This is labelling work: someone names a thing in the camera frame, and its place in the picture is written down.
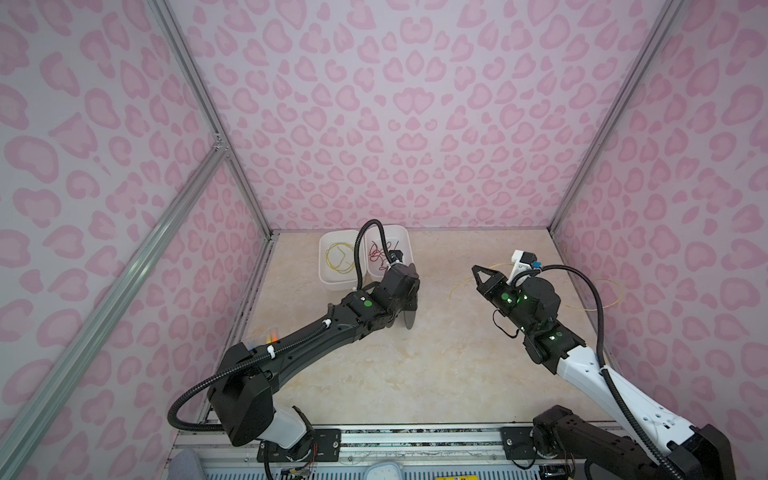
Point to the aluminium frame right post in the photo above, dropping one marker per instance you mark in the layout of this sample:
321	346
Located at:
669	16

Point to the dark grey cable spool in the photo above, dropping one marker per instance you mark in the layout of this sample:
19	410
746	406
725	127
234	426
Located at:
409	312

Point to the aluminium frame diagonal bar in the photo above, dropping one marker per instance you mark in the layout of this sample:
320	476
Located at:
38	414

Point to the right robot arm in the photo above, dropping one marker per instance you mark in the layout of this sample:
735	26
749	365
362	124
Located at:
657	443

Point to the white plastic tray right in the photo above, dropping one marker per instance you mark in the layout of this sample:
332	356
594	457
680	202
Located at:
396	238

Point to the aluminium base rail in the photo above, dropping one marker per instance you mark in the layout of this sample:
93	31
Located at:
399	451

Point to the white plastic tray left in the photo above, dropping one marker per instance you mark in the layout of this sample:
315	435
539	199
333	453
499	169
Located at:
337	260

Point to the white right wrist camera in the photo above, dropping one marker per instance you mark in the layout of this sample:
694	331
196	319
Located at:
522	261

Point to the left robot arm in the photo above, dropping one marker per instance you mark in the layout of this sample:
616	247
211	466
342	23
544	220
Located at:
238	399

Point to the aluminium frame post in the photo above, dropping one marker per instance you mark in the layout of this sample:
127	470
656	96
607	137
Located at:
669	16
167	22

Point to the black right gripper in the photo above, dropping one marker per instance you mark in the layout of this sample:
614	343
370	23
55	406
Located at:
497	276

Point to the aluminium frame left post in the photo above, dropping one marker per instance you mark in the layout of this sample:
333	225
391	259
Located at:
167	22

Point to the white plastic tray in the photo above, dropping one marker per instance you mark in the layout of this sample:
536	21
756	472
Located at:
396	238
337	260

